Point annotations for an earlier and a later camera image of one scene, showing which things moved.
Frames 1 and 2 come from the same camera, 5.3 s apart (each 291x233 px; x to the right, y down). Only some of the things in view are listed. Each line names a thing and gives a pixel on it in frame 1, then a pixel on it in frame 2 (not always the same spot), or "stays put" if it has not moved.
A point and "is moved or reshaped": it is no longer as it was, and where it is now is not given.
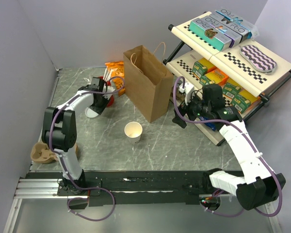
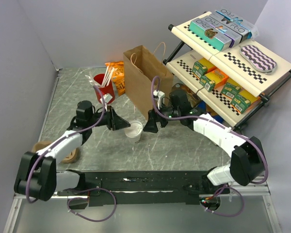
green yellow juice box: [231, 90] stays put
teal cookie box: [210, 34] stays put
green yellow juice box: [240, 104] stays put
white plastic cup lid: [90, 113] is moved or reshaped
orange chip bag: [118, 77] stays put
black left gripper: [99, 110] -> [117, 122]
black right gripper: [186, 108] -> [151, 125]
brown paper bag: [148, 85] stays put
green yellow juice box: [199, 69] stays put
